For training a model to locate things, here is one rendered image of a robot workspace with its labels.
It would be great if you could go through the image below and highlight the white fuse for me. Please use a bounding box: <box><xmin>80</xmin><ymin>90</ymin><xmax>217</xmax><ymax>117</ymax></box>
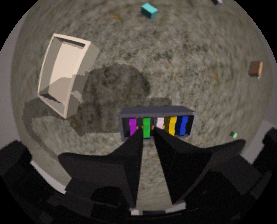
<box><xmin>154</xmin><ymin>117</ymin><xmax>165</xmax><ymax>129</ymax></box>

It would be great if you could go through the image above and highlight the small teal block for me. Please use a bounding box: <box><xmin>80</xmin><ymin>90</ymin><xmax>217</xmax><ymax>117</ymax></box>
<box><xmin>141</xmin><ymin>3</ymin><xmax>158</xmax><ymax>19</ymax></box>

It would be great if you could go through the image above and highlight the beige open tray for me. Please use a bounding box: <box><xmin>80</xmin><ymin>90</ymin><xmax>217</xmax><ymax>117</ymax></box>
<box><xmin>38</xmin><ymin>34</ymin><xmax>99</xmax><ymax>119</ymax></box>

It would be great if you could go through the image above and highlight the magenta fuse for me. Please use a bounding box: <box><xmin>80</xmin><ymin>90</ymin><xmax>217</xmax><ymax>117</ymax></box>
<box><xmin>129</xmin><ymin>117</ymin><xmax>138</xmax><ymax>136</ymax></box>

